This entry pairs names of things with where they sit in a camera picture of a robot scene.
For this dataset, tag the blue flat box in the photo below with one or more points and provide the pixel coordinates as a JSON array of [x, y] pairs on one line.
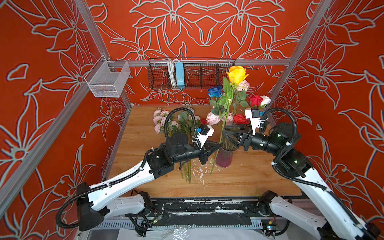
[[180, 76]]

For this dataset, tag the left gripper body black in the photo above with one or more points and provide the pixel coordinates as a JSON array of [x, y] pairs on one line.
[[190, 151]]

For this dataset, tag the yellow rose flower stem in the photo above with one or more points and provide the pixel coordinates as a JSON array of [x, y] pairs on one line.
[[234, 76]]

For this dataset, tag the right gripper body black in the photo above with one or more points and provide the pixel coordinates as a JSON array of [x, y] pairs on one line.
[[264, 142]]

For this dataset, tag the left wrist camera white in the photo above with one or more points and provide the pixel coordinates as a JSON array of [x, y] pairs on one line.
[[201, 135]]

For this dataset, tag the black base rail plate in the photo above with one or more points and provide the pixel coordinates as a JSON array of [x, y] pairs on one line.
[[230, 212]]

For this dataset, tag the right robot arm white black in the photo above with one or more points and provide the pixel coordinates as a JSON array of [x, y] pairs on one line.
[[276, 132]]

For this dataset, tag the white mesh wall basket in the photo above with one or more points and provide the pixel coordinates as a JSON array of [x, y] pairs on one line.
[[107, 79]]

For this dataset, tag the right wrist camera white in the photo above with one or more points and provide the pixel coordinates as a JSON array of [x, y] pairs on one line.
[[255, 117]]

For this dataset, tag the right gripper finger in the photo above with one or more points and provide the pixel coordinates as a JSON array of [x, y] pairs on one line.
[[235, 128], [230, 140]]

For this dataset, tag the white rose flower stem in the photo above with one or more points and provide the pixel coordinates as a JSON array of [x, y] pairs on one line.
[[259, 101]]

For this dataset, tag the pink carnation spray stem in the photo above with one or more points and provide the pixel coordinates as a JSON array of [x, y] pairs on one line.
[[240, 94]]

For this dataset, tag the pink peony flower stem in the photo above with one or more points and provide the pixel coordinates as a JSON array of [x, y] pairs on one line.
[[213, 119]]

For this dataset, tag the black wire wall basket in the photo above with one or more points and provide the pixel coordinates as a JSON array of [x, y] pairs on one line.
[[199, 73]]

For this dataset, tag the mixed flower bunch on table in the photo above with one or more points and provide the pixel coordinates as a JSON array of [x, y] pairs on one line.
[[180, 122]]

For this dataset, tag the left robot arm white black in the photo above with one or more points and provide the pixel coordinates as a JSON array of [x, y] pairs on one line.
[[92, 204]]

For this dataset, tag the blue rose flower stem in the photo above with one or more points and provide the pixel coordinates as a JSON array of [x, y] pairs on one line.
[[217, 100]]

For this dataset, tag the red rose flower stem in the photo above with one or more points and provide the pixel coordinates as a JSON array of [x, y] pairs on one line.
[[241, 120]]

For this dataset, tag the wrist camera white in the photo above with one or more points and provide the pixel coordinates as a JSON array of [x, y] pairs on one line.
[[201, 135], [255, 117]]

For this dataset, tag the purple ribbed glass vase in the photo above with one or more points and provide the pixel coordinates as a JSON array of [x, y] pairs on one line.
[[225, 154]]

